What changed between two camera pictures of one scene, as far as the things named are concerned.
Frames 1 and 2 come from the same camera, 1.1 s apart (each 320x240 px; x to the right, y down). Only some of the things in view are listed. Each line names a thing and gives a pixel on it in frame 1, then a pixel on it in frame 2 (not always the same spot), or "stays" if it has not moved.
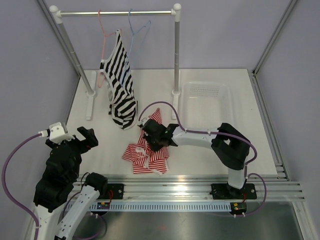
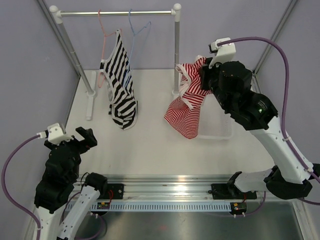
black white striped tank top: x=123 y=109 stays
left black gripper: x=86 y=144 stays
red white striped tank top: x=145 y=158 → x=184 y=116
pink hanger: x=103 y=46 stays
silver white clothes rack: x=89 y=78 stays
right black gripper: x=154 y=147 → x=206 y=72
